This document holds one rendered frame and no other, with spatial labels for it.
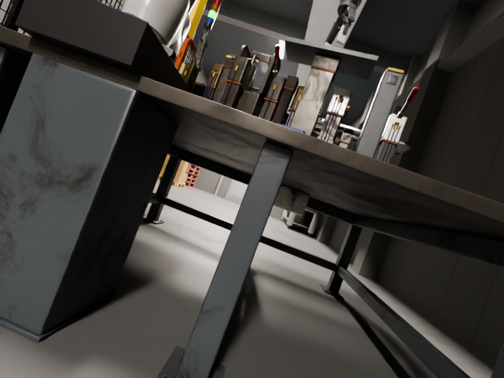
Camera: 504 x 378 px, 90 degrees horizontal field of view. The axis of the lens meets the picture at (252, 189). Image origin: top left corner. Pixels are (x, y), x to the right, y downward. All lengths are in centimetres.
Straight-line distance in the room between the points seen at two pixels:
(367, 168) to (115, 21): 69
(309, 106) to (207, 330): 85
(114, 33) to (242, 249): 61
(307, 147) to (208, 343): 55
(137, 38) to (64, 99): 24
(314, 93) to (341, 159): 52
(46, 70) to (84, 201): 35
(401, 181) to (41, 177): 87
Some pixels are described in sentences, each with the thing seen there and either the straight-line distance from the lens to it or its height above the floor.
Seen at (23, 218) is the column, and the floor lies 26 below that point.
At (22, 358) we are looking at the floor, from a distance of 84.
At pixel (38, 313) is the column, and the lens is 86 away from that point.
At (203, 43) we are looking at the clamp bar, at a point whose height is 119.
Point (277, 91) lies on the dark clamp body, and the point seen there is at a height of 101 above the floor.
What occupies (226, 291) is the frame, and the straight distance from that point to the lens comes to 69.
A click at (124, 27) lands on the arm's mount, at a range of 77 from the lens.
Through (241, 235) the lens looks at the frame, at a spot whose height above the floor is 41.
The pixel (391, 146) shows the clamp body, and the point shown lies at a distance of 126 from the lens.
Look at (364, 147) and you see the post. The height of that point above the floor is 83.
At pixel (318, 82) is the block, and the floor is 103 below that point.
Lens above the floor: 52
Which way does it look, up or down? 1 degrees up
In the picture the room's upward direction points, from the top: 21 degrees clockwise
